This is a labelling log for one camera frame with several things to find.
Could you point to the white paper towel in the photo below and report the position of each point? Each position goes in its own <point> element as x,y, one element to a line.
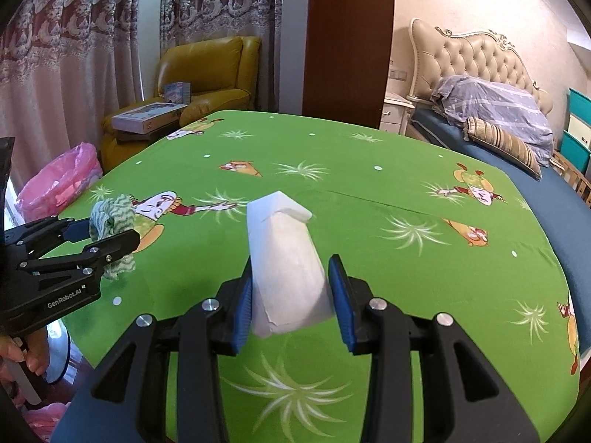
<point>286,263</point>

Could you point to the beige lace curtain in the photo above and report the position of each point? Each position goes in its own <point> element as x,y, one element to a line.
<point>217,4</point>
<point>69,55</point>

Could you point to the small blue picture box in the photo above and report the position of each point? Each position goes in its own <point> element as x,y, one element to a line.
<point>178,92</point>

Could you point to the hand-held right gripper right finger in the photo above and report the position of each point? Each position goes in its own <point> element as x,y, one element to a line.
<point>341,309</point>

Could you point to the wall switch panel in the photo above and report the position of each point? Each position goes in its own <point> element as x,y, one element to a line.
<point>398,73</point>

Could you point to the green striped cloth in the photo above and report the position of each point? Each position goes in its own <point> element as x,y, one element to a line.
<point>113,214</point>

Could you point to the grey striped pillow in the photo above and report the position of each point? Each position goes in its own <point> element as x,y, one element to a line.
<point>498,106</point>

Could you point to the person's left hand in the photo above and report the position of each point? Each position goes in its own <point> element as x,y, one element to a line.
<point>32,355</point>

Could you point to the green printed tablecloth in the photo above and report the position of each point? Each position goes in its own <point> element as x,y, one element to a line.
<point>346,184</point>

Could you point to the pink plastic trash bag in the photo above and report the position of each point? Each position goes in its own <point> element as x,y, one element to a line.
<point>55,180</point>

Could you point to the wooden crib rail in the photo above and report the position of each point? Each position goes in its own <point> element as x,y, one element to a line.
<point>572,175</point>

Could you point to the stack of storage bins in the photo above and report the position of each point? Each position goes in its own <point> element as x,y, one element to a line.
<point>577,134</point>

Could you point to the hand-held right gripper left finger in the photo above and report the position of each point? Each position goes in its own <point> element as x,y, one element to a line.
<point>242,318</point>

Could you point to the yellow leather armchair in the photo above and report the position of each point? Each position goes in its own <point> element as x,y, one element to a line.
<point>207,64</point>

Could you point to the white nightstand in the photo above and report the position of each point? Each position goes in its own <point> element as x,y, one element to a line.
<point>397,115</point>

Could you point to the tufted beige headboard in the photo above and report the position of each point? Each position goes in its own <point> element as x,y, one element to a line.
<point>471,50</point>

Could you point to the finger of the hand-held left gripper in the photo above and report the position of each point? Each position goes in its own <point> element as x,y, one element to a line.
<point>46,233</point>
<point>101,251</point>

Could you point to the brown striped pillow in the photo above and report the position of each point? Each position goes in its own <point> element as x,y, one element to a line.
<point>503,145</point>

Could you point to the flat white box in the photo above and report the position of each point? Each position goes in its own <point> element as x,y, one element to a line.
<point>147,117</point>

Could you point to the dark flat book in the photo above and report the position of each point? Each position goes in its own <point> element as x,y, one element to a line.
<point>134,137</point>

